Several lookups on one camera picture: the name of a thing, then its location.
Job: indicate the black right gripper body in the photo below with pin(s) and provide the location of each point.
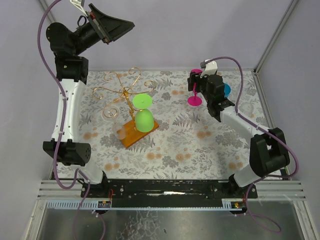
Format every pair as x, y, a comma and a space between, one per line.
191, 81

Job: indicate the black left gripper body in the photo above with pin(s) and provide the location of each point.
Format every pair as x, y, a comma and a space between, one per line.
98, 27

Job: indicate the blue wine glass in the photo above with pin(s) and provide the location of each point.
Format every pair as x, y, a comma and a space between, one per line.
227, 90

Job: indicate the pink wine glass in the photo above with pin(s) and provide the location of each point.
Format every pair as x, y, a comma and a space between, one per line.
194, 100

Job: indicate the clear wine glass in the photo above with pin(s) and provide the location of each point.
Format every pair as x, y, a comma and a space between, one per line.
246, 85
111, 113
247, 108

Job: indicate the green wine glass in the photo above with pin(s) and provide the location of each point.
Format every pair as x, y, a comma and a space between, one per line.
144, 120

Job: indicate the clear wine glass front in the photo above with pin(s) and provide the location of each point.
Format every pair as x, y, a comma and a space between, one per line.
111, 113

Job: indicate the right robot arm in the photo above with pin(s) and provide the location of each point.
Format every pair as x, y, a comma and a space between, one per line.
266, 151

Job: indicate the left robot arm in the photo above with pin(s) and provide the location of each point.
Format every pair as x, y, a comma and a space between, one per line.
71, 76

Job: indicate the floral table mat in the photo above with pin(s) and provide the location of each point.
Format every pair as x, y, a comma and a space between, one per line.
188, 144

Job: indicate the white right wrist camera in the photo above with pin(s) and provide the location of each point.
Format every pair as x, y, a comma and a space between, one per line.
209, 67

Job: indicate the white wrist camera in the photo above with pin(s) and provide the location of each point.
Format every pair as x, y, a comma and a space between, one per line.
209, 67
79, 4

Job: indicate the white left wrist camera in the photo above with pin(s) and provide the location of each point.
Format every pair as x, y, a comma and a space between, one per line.
79, 4

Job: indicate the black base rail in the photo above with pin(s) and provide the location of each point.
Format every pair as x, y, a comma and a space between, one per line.
165, 193

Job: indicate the white slotted cable duct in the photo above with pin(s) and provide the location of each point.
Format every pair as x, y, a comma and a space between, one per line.
74, 204

